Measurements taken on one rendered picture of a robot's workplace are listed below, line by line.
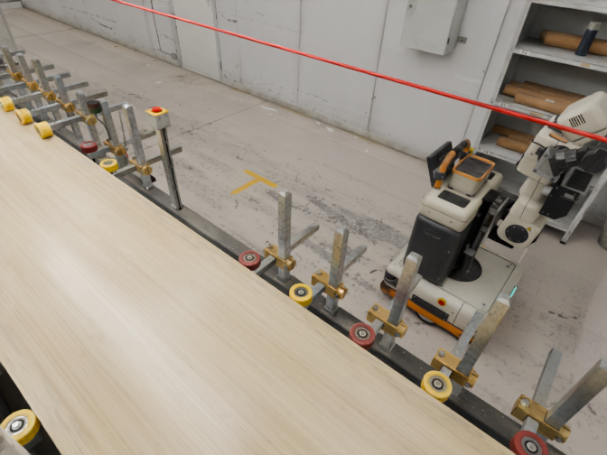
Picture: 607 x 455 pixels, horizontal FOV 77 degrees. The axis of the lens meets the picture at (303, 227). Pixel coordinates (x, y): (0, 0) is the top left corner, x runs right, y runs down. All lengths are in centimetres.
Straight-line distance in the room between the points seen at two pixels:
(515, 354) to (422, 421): 152
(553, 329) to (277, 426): 210
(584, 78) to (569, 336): 182
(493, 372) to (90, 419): 197
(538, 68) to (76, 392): 344
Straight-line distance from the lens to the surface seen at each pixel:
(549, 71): 358
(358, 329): 125
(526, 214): 208
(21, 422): 127
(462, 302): 231
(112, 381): 124
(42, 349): 138
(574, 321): 298
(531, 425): 134
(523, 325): 277
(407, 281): 119
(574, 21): 351
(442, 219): 205
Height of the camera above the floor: 191
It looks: 40 degrees down
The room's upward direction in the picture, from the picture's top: 3 degrees clockwise
